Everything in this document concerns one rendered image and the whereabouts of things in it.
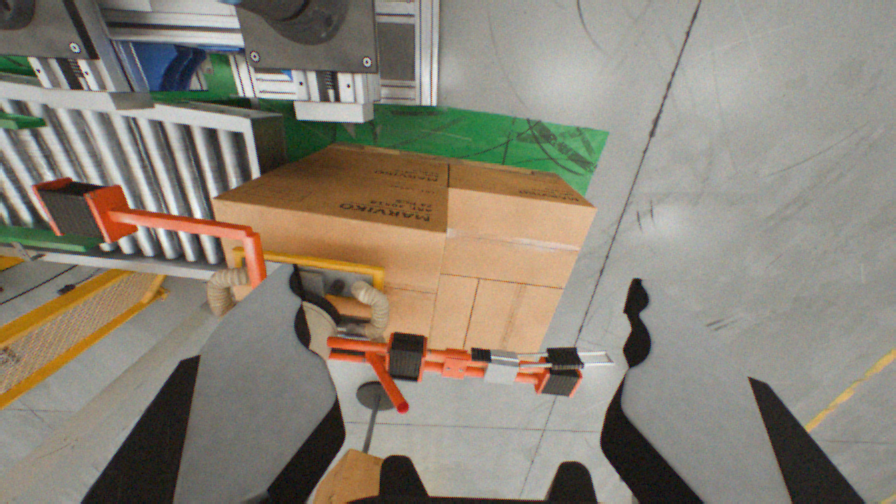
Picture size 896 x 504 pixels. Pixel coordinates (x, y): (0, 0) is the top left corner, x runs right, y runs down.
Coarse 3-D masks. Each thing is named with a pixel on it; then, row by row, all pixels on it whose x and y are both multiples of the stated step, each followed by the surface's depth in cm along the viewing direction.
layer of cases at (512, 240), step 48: (480, 192) 111; (528, 192) 119; (576, 192) 130; (480, 240) 121; (528, 240) 121; (576, 240) 121; (480, 288) 134; (528, 288) 133; (384, 336) 150; (432, 336) 149; (480, 336) 149; (528, 336) 148
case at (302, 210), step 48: (240, 192) 77; (288, 192) 83; (336, 192) 88; (384, 192) 95; (432, 192) 103; (240, 240) 77; (288, 240) 77; (336, 240) 77; (384, 240) 77; (432, 240) 77; (240, 288) 85; (384, 288) 85; (432, 288) 84
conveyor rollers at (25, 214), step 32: (0, 128) 103; (64, 128) 101; (96, 128) 101; (128, 128) 102; (192, 128) 101; (0, 160) 109; (32, 160) 107; (64, 160) 107; (96, 160) 109; (128, 160) 106; (160, 160) 107; (192, 160) 109; (224, 160) 106; (0, 192) 116; (32, 192) 113; (128, 192) 114; (192, 192) 112; (32, 224) 121; (192, 256) 127
